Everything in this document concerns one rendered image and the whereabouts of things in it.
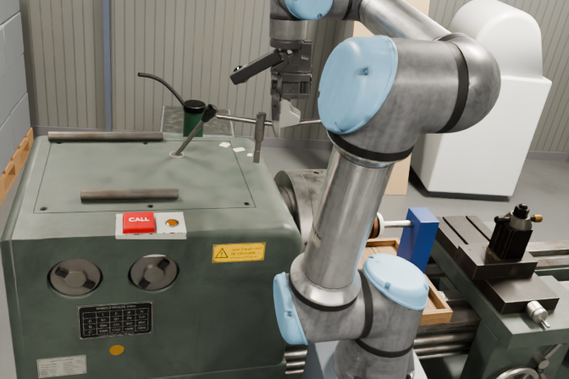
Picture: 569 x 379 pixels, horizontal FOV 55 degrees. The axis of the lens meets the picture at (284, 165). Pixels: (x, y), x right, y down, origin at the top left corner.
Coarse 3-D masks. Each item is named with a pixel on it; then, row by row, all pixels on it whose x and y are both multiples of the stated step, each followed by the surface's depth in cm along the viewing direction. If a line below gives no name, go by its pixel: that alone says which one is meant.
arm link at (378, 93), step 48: (336, 48) 67; (384, 48) 63; (432, 48) 65; (336, 96) 66; (384, 96) 62; (432, 96) 64; (336, 144) 69; (384, 144) 66; (336, 192) 74; (336, 240) 78; (288, 288) 87; (336, 288) 84; (288, 336) 87; (336, 336) 89
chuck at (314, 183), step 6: (306, 174) 142; (312, 174) 142; (318, 174) 143; (324, 174) 143; (306, 180) 139; (312, 180) 140; (318, 180) 140; (312, 186) 138; (318, 186) 138; (312, 192) 136; (318, 192) 137; (312, 198) 135; (318, 198) 136; (312, 204) 134; (312, 210) 134
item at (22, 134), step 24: (0, 0) 320; (0, 24) 323; (0, 48) 319; (0, 72) 321; (24, 72) 372; (0, 96) 325; (24, 96) 375; (0, 120) 326; (24, 120) 377; (0, 144) 327; (24, 144) 376; (0, 168) 329; (0, 192) 329
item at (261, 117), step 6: (258, 114) 118; (264, 114) 118; (258, 120) 119; (264, 120) 119; (258, 126) 119; (264, 126) 120; (258, 132) 120; (264, 132) 121; (258, 138) 120; (258, 144) 121; (258, 150) 122; (258, 156) 122; (258, 162) 123
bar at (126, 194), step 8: (80, 192) 114; (88, 192) 114; (96, 192) 114; (104, 192) 115; (112, 192) 115; (120, 192) 116; (128, 192) 116; (136, 192) 116; (144, 192) 117; (152, 192) 117; (160, 192) 118; (168, 192) 118; (176, 192) 119
